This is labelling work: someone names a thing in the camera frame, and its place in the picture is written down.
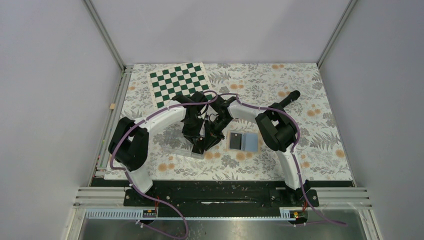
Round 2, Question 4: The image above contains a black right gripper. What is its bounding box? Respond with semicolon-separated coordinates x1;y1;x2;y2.
203;116;232;152

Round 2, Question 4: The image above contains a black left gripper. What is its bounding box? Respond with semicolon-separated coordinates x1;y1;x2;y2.
182;115;205;145

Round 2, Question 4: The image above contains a single black credit card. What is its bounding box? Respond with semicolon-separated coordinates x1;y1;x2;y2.
229;132;243;150

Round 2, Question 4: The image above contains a beige leather card holder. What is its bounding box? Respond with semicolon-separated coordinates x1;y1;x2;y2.
227;130;261;153

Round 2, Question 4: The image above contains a stack of credit cards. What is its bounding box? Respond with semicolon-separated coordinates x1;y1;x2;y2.
191;140;205;155

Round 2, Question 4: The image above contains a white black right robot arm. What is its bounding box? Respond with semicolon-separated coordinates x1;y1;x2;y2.
202;90;307;206

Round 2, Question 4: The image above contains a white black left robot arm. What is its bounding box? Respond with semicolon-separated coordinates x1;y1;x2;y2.
108;91;211;206

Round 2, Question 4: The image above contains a clear plastic card box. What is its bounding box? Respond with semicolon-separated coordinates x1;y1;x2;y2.
160;127;204;160

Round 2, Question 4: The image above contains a floral patterned table mat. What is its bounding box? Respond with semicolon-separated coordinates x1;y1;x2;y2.
104;62;354;182

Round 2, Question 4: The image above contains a green white checkerboard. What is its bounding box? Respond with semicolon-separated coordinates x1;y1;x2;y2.
145;62;215;109

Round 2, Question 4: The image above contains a black marker orange cap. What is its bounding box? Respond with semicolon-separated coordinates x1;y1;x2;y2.
279;90;301;108

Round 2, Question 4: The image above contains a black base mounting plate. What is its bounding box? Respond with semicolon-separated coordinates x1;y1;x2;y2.
123;180;320;219

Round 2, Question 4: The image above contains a white slotted cable duct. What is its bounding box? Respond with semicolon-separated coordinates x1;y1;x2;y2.
85;207;297;222

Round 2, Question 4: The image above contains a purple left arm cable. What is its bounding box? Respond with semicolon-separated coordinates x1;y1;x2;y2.
109;90;220;240

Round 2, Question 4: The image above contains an aluminium frame rail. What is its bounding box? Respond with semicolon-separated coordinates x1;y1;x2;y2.
73;0;134;208

